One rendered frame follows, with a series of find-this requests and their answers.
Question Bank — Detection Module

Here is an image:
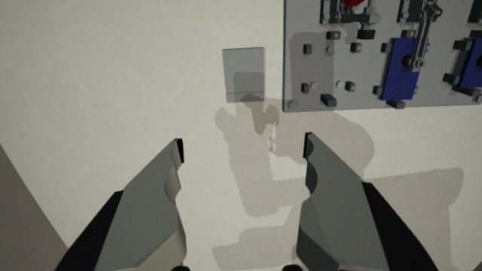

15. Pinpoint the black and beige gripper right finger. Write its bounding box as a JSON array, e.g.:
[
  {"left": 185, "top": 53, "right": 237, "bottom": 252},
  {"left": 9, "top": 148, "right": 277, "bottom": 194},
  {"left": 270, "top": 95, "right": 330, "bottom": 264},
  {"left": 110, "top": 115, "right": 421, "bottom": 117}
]
[{"left": 296, "top": 132, "right": 438, "bottom": 271}]

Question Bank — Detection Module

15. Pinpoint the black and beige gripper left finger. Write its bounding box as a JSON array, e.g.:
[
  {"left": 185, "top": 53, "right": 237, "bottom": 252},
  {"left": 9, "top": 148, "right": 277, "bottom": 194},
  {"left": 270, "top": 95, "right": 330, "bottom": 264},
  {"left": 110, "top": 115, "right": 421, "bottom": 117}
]
[{"left": 54, "top": 138, "right": 187, "bottom": 271}]

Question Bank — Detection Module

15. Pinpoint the dark blue flat plate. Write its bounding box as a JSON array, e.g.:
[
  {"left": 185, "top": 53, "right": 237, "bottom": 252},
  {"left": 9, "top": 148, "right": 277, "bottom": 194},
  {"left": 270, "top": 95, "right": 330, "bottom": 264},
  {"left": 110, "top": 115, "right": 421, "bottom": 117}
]
[
  {"left": 449, "top": 38, "right": 482, "bottom": 88},
  {"left": 378, "top": 38, "right": 420, "bottom": 101}
]

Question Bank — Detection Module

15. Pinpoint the grey fixture plate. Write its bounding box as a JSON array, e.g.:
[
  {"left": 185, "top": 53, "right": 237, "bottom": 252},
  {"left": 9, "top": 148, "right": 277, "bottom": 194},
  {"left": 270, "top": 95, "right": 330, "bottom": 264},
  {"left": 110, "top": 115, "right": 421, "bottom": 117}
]
[{"left": 282, "top": 0, "right": 482, "bottom": 113}]

